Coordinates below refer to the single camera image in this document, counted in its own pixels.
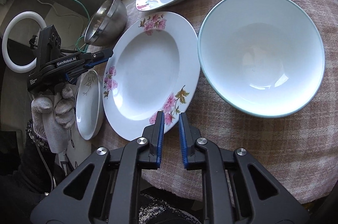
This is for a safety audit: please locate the stainless steel bowl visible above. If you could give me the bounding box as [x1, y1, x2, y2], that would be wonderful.
[84, 0, 127, 46]

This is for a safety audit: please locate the white plate leaf pattern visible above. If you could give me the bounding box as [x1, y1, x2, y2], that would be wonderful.
[76, 70, 104, 140]

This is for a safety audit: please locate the large pink floral plate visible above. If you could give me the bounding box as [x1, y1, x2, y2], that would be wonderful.
[102, 11, 200, 141]

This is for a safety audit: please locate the large white bowl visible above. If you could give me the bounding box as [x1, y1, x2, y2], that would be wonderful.
[198, 0, 325, 118]

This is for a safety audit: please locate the white gloved left hand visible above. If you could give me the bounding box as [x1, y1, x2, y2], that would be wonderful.
[31, 83, 77, 154]

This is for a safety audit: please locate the green hose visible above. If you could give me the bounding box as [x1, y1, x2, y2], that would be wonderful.
[26, 0, 92, 54]

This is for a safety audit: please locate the white ring light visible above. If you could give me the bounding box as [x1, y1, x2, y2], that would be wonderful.
[1, 11, 48, 74]

